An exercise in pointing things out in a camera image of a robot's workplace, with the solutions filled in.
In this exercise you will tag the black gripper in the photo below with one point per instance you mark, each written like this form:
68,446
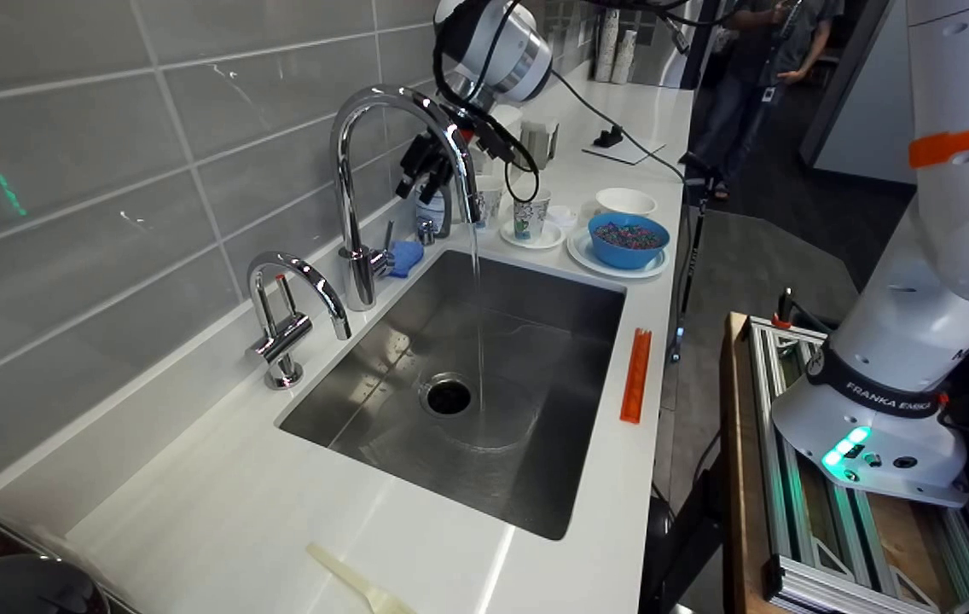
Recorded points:
425,169

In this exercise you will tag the tall chrome kitchen tap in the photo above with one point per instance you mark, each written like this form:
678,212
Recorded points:
355,180

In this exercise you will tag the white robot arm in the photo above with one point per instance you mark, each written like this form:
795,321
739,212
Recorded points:
869,409

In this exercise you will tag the small chrome tap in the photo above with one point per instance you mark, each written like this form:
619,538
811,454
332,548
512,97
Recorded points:
280,332

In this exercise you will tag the blue sponge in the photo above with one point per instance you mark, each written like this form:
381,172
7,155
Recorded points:
405,257

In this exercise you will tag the white saucer plate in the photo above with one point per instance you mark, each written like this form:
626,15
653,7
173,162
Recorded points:
540,239

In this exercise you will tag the white empty bowl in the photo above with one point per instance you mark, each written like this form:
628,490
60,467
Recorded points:
626,202

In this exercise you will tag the blue bowl of colourful beads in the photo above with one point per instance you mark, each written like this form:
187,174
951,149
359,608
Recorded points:
626,239

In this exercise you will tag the stainless steel sink basin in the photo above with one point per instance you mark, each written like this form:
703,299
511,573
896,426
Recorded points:
479,384

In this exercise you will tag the person in background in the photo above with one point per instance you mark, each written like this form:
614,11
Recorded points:
777,42

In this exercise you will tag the clear plastic fork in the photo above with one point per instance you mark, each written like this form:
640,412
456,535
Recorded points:
375,600

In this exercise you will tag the black kettle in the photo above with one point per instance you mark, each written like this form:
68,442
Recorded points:
47,586

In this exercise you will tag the black camera tripod pole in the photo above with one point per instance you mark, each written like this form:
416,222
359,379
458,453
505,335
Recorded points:
694,174

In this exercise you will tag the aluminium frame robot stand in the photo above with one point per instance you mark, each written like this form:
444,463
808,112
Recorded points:
804,543

